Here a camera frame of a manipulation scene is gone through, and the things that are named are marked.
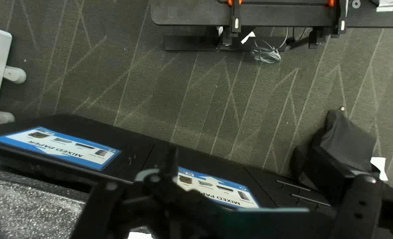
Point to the black bin door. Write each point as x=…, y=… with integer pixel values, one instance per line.
x=197, y=159

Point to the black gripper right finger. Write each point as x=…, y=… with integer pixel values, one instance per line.
x=360, y=207

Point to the blue label up arrow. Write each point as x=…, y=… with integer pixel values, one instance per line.
x=55, y=146

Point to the black camera stand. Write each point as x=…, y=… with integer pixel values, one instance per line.
x=284, y=14

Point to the orange black clamp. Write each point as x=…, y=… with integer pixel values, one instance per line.
x=340, y=17
x=235, y=17

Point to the blue label down arrow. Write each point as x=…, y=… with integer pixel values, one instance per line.
x=214, y=186

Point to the black grey backpack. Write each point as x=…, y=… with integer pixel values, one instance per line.
x=343, y=140

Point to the black box blue label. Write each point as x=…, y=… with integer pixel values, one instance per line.
x=130, y=152

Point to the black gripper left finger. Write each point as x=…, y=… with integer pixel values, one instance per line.
x=104, y=212

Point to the white paper on floor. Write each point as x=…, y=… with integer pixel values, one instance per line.
x=379, y=167

